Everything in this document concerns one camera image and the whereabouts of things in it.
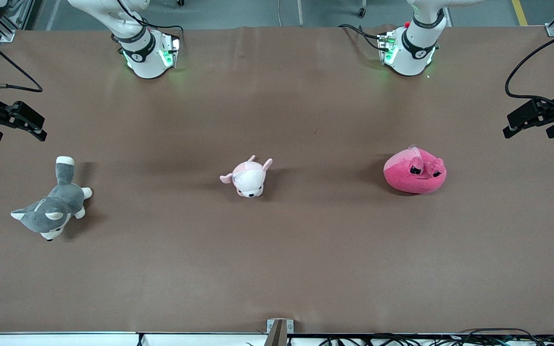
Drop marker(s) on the brown table cover sheet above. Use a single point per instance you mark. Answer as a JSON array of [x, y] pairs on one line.
[[306, 264]]

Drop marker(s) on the round pink plush toy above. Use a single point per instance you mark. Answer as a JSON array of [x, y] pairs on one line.
[[414, 180]]

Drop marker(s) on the metal table edge bracket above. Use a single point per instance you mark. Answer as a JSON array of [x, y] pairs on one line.
[[279, 331]]

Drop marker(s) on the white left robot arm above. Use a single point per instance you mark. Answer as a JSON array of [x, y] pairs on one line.
[[411, 60]]

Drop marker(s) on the small pale pink plush dog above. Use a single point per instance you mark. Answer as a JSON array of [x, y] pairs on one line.
[[248, 180]]

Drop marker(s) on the grey white plush husky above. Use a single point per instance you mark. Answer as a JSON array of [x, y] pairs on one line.
[[51, 211]]

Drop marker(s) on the white table edge rail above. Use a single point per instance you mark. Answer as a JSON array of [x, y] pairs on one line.
[[65, 339]]

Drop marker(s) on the black caster wheel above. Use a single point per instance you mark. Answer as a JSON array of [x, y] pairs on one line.
[[362, 12]]

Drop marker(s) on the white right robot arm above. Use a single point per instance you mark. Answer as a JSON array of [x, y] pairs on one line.
[[147, 62]]

